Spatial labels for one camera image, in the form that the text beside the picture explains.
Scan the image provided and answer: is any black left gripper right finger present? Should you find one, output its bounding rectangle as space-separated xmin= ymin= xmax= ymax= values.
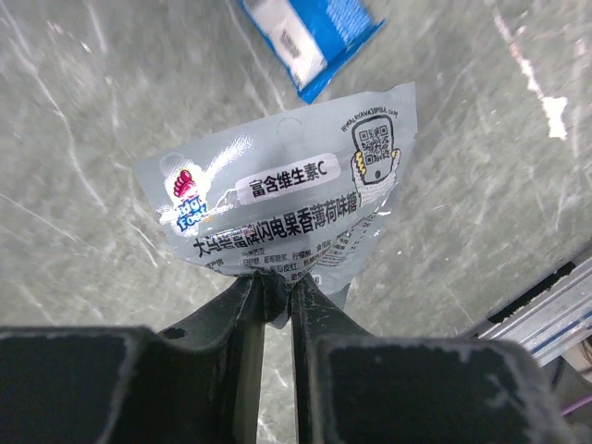
xmin=291 ymin=277 xmax=574 ymax=443

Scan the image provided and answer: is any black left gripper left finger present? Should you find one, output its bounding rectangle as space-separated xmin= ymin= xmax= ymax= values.
xmin=1 ymin=274 xmax=282 ymax=443

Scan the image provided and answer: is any silver Big Foot candy packet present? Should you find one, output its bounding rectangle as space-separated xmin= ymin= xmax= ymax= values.
xmin=133 ymin=82 xmax=418 ymax=327

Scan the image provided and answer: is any blue cookie snack packet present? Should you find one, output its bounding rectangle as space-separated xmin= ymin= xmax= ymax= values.
xmin=239 ymin=0 xmax=385 ymax=104

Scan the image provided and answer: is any aluminium frame rail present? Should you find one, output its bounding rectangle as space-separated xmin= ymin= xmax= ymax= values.
xmin=463 ymin=252 xmax=591 ymax=366

